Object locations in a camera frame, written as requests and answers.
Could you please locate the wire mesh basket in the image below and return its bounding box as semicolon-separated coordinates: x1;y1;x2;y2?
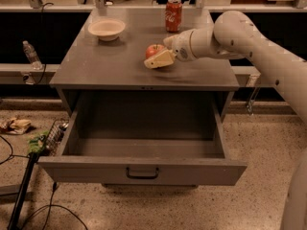
43;120;69;155

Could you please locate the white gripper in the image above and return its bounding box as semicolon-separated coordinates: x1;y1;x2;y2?
144;30;196;69

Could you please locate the grey open top drawer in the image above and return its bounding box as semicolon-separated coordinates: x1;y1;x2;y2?
39;91;247;186

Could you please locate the green snack bag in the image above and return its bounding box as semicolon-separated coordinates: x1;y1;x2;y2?
28;131;49;153

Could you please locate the clear plastic water bottle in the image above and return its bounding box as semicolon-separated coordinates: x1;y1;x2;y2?
23;40;43;71

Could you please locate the grey metal cabinet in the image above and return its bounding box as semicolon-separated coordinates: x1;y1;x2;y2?
50;7;239;112

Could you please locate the black metal pole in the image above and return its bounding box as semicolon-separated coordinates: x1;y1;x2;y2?
7;152;38;230

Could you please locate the black drawer handle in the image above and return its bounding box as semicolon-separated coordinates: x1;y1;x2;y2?
126;167;159;180

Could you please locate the black hanging cable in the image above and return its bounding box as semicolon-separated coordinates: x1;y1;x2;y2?
35;2;55;85

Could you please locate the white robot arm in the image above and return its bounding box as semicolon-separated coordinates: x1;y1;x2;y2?
144;11;307;230

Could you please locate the metal bracket clamp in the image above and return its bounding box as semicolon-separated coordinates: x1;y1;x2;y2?
246;75;260;115

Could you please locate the red apple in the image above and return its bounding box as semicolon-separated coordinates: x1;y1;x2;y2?
146;44;165;58

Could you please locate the black floor cable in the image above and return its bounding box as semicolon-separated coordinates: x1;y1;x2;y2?
19;181;89;230

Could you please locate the red cola can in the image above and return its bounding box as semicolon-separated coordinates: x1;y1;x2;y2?
165;0;182;33

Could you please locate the white paper bowl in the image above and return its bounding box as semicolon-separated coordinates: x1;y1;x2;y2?
88;18;126;41

